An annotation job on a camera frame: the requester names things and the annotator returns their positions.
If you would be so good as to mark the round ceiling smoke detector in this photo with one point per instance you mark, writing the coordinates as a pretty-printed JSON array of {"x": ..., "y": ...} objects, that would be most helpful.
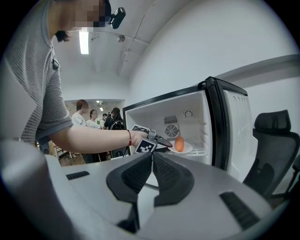
[{"x": 121, "y": 38}]

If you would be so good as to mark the black head-worn camera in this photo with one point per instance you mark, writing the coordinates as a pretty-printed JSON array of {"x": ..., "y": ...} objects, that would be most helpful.
[{"x": 117, "y": 17}]

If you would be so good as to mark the long ceiling light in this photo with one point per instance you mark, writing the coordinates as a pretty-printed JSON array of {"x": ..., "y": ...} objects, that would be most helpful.
[{"x": 84, "y": 42}]

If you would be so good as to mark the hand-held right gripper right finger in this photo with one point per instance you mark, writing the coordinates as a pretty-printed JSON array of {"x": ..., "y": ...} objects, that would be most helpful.
[{"x": 175, "y": 178}]

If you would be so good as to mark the black clip-on microphone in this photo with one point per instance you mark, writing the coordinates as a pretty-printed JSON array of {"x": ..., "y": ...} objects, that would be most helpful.
[{"x": 55, "y": 64}]

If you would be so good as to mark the person's left hand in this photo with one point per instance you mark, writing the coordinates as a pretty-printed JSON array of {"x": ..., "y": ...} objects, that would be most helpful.
[{"x": 138, "y": 137}]

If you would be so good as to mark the white round plate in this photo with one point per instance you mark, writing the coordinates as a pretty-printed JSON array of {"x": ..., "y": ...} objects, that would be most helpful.
[{"x": 188, "y": 148}]

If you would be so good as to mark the person's head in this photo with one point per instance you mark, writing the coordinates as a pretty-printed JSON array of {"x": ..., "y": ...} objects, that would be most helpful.
[{"x": 77, "y": 14}]

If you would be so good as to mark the black office chair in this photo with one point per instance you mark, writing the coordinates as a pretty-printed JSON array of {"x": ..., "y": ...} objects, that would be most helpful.
[{"x": 272, "y": 140}]

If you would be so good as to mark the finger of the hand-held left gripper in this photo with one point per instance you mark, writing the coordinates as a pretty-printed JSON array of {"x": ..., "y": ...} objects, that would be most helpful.
[
  {"x": 161, "y": 148},
  {"x": 164, "y": 141}
]

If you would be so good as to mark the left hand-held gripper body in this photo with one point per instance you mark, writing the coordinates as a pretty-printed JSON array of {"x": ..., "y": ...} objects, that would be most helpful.
[{"x": 145, "y": 146}]

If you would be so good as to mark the black mini fridge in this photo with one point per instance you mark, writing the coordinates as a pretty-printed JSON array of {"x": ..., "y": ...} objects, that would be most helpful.
[{"x": 218, "y": 112}]

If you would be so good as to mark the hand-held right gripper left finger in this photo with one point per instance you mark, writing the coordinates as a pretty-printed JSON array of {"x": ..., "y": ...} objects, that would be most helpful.
[{"x": 126, "y": 180}]

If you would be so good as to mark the orange carrot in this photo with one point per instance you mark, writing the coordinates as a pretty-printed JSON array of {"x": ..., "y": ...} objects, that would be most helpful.
[{"x": 179, "y": 144}]

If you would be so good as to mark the person's left forearm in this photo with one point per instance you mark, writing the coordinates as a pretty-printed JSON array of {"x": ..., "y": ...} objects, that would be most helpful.
[{"x": 93, "y": 140}]

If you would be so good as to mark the person's grey striped shirt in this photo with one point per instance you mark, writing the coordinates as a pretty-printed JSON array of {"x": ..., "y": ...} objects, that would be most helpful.
[{"x": 35, "y": 70}]

